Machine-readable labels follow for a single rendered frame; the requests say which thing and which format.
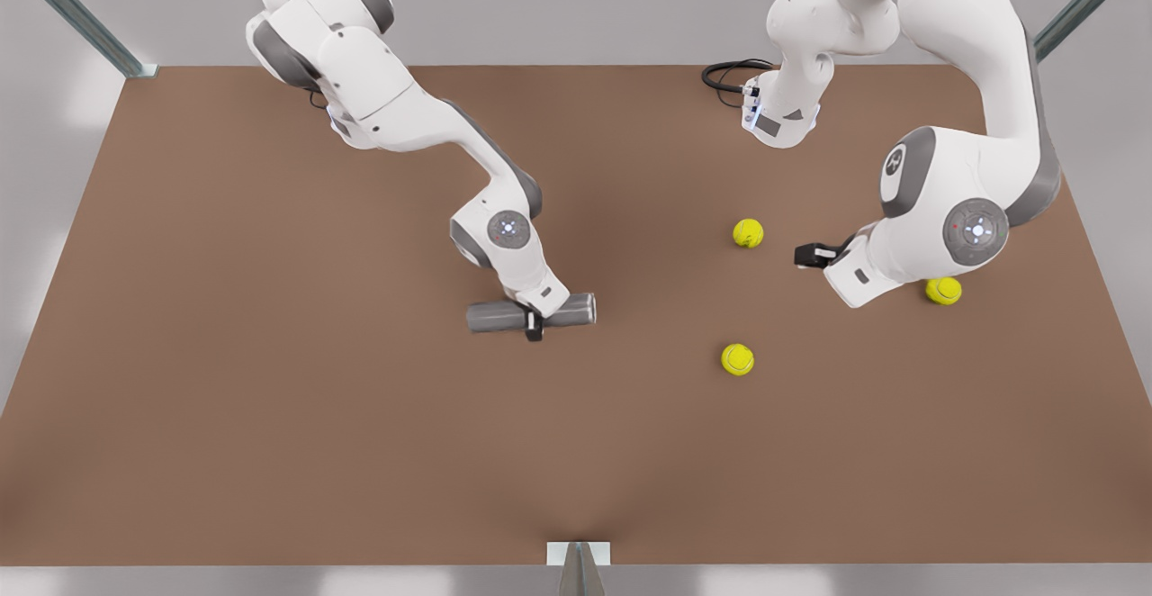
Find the yellow tennis ball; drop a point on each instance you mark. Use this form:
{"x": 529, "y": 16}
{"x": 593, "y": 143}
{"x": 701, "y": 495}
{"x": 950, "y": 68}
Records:
{"x": 944, "y": 291}
{"x": 737, "y": 359}
{"x": 748, "y": 233}

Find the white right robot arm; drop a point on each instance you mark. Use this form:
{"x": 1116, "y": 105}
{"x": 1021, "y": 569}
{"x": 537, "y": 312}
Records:
{"x": 378, "y": 92}

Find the grey tennis ball tube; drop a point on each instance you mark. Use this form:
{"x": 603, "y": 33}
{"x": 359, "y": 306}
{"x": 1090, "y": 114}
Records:
{"x": 495, "y": 315}

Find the silver frame post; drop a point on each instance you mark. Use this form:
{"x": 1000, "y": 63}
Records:
{"x": 580, "y": 569}
{"x": 1084, "y": 2}
{"x": 72, "y": 9}

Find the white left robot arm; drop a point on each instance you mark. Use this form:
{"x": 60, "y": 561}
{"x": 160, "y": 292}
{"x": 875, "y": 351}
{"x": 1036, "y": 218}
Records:
{"x": 954, "y": 191}

